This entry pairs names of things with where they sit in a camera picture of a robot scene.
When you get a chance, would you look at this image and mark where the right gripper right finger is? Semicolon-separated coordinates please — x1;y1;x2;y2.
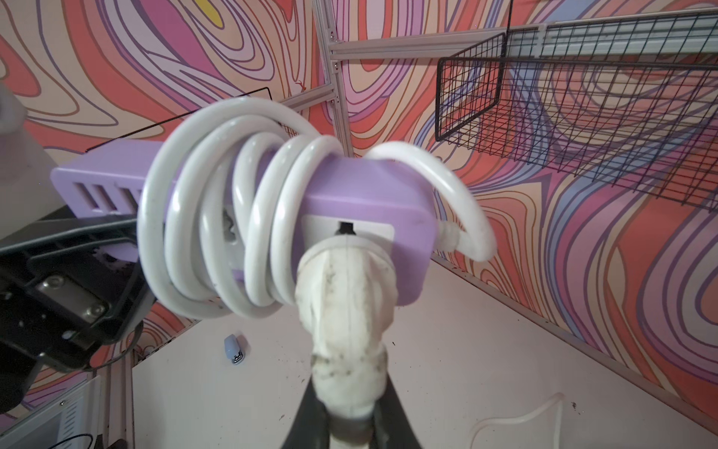
372;377;422;449

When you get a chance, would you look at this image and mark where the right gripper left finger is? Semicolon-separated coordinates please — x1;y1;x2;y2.
280;379;331;449

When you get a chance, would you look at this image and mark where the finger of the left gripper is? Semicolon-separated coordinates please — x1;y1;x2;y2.
1;252;154;370
1;215;138;264

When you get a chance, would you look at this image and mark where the blue power strip with cord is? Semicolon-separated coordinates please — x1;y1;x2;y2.
466;393;566;449

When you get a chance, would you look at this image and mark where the purple power strip with cord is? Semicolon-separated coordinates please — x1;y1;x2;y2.
50;97;497;447

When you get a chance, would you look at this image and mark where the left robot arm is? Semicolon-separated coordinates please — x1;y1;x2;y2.
1;215;154;413

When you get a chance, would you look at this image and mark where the small blue object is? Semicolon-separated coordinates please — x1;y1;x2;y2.
224;335;245;365

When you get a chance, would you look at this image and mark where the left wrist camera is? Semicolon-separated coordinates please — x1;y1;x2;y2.
0;85;65;238

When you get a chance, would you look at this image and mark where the black wire basket left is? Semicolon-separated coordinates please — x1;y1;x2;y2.
84;87;273;155

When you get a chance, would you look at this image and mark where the black wire basket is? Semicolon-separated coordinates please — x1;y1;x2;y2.
84;87;273;155
435;10;717;211

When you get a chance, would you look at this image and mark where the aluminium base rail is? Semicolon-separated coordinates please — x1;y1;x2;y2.
1;355;136;448

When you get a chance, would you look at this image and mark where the black wire basket back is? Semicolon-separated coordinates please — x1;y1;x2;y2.
435;10;717;211

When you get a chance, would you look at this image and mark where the aluminium frame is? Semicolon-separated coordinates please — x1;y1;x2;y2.
308;0;717;153

